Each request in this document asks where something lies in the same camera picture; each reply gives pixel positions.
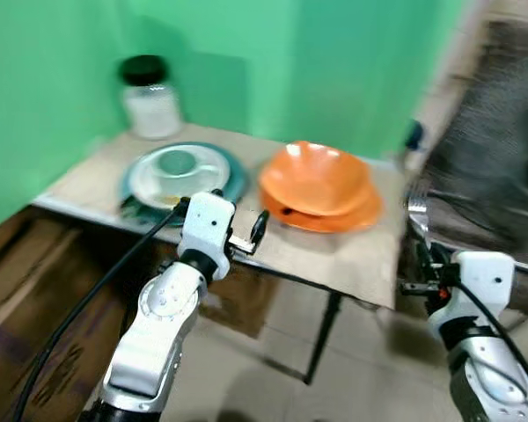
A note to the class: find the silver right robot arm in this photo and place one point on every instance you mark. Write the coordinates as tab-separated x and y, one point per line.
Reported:
484	369

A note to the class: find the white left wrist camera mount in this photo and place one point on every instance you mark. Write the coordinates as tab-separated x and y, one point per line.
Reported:
207	230

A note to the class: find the glass jar with black lid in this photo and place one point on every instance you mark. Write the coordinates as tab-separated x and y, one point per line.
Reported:
150	105

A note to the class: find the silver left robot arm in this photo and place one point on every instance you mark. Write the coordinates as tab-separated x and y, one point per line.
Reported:
154	334

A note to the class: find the silver metal fork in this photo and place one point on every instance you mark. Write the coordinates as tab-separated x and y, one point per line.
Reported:
417	215

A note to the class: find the orange plate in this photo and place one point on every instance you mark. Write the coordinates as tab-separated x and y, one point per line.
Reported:
356	215

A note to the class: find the clear glass bowl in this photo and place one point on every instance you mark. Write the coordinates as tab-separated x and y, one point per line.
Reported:
178	171

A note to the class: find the black table leg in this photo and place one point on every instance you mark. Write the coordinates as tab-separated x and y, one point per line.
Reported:
324	338

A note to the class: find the beige table mat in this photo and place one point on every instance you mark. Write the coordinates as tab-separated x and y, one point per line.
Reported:
334	259

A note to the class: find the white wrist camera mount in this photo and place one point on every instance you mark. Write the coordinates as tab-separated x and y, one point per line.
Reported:
486	281
207	230

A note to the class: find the dark blue round object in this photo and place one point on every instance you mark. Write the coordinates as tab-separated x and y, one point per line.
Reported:
414	134

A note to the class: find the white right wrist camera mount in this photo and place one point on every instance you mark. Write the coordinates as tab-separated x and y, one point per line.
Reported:
486	281

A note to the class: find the orange bowl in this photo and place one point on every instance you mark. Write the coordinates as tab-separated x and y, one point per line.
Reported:
315	178

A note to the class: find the green backdrop screen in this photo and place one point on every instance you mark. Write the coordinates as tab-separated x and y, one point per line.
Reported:
317	70

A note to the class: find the teal plate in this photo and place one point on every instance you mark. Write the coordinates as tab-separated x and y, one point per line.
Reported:
233	180

